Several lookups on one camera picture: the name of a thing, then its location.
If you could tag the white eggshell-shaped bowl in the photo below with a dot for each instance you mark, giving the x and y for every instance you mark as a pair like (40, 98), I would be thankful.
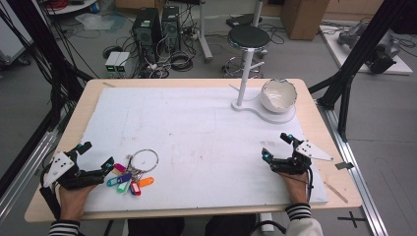
(278, 96)

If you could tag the small white power box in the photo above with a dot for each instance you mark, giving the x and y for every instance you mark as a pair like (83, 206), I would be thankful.
(122, 61)
(111, 61)

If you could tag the white stand leg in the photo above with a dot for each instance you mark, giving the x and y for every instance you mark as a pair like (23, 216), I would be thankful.
(204, 36)

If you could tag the grey robot device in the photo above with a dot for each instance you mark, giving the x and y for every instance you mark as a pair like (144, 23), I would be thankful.
(380, 52)

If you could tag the small grey tape piece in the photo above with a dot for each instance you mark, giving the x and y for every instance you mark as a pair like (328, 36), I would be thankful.
(344, 165)

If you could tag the small black computer tower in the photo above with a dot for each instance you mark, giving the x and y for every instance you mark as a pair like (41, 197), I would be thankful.
(170, 28)

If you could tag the person's right hand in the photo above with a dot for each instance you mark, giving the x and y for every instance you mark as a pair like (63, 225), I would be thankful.
(297, 190)

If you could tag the black round stool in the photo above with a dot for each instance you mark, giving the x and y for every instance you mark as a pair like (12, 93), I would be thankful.
(248, 36)

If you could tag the person's leg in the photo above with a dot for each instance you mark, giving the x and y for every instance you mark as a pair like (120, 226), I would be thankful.
(155, 227)
(231, 226)

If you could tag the round white table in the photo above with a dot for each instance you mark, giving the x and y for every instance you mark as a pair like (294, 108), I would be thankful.
(70, 7)

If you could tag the white panel on stand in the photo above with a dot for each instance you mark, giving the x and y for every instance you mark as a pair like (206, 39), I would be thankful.
(11, 39)

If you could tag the person's left leg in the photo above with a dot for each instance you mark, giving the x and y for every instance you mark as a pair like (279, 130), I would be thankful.
(155, 227)

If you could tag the clear plastic sheet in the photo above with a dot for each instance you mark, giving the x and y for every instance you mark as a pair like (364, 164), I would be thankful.
(98, 22)

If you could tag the white foam board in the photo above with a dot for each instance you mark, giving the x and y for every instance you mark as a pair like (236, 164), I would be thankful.
(196, 147)

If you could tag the thin wooden stick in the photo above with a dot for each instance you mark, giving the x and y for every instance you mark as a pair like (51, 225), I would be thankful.
(336, 192)

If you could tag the black flat pad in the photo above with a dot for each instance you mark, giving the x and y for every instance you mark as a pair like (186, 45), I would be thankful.
(241, 20)

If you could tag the person's left hand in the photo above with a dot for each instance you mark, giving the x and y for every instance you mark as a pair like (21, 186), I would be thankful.
(72, 203)

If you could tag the person's right leg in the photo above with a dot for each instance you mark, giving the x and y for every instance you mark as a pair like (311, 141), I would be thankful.
(231, 226)

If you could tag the large black computer tower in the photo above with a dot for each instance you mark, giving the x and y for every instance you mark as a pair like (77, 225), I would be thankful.
(146, 31)

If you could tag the white floor board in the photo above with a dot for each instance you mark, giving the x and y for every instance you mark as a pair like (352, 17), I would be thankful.
(401, 67)

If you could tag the white hook stand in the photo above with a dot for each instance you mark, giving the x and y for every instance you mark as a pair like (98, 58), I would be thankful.
(259, 111)

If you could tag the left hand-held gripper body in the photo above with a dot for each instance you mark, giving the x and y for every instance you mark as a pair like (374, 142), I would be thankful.
(60, 165)

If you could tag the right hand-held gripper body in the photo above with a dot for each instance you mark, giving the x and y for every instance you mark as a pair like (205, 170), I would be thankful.
(295, 164)

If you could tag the aluminium rail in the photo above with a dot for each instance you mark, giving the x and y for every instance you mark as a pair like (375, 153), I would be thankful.
(23, 177)
(354, 170)

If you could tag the black metal frame strut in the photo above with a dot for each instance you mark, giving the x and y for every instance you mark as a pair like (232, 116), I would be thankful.
(59, 75)
(357, 52)

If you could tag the brown cardboard box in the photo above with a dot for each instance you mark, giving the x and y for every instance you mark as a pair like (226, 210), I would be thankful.
(303, 18)

